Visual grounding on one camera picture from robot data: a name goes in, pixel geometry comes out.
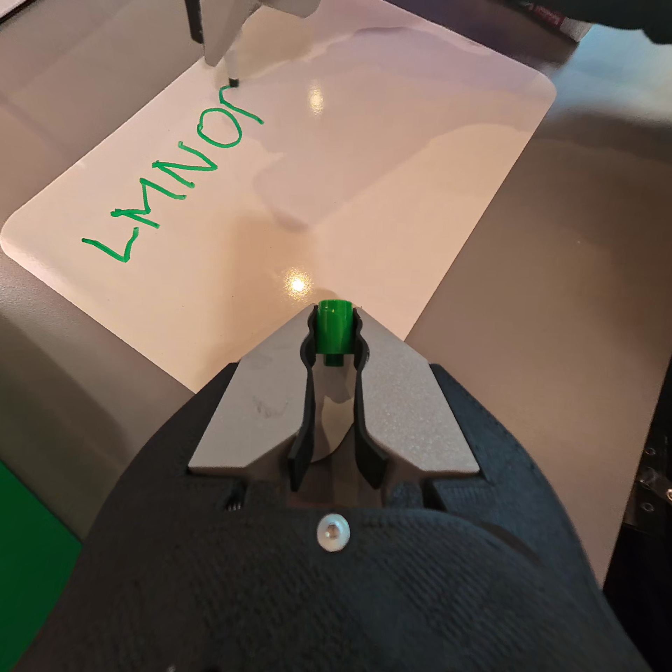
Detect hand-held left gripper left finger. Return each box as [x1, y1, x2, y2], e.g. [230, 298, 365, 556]
[188, 306, 319, 491]

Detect green plastic bin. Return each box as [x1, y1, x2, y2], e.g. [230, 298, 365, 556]
[0, 459, 82, 672]

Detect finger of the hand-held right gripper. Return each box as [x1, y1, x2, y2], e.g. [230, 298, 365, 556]
[262, 0, 322, 20]
[185, 0, 263, 67]

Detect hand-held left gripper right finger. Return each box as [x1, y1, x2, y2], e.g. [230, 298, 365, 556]
[352, 307, 480, 488]

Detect green marker cap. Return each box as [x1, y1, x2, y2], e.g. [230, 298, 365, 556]
[316, 299, 354, 366]

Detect white whiteboard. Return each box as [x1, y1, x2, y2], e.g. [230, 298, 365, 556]
[0, 13, 557, 394]

